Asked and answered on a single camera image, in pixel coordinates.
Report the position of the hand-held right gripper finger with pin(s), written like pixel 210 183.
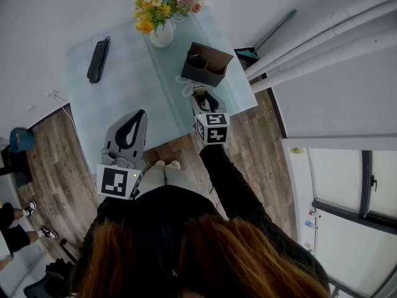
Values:
pixel 196 109
pixel 219 107

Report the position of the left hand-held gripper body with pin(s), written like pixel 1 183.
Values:
pixel 113 182

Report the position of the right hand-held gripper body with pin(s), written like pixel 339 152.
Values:
pixel 214 129

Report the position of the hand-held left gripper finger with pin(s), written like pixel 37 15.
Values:
pixel 142 137
pixel 111 137

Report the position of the small gold remote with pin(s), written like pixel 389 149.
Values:
pixel 200 96

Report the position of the dark brown organizer box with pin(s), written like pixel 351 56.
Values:
pixel 201 76

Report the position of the black remote control coloured buttons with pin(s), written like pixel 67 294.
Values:
pixel 194 59

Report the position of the long black remote control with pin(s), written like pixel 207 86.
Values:
pixel 98 61

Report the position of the person's left forearm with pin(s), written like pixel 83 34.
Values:
pixel 114 210

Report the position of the person's right forearm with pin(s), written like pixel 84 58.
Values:
pixel 229 178

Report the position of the person's left shoe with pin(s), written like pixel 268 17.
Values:
pixel 159 164

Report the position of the person's shoe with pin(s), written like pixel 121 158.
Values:
pixel 173 164
pixel 159 164
pixel 30 208
pixel 48 233

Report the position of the light blue table runner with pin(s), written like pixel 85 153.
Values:
pixel 167 82

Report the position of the person's right shoe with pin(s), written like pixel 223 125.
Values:
pixel 173 164

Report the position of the light blue table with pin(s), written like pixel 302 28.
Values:
pixel 124 88

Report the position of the person's beige trousers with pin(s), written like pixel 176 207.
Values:
pixel 180 178

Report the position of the teal dustpan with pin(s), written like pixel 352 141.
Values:
pixel 248 54

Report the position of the person's black top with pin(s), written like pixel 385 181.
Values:
pixel 173 203

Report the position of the white vase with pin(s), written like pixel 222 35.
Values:
pixel 162 36

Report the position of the small green object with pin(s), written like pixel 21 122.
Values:
pixel 296 151

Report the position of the black chair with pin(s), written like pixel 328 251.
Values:
pixel 15 166

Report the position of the black bag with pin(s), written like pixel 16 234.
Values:
pixel 56 275

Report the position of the colourful flower bouquet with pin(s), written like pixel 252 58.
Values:
pixel 167 2

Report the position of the white pipe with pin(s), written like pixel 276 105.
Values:
pixel 316 46
pixel 325 61
pixel 310 36

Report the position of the red-capped white bottle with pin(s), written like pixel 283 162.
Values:
pixel 314 213

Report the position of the clear blue bottle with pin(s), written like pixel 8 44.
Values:
pixel 311 224

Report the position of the white wall socket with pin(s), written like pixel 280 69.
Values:
pixel 53 95

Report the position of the black window frame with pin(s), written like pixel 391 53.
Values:
pixel 366 182

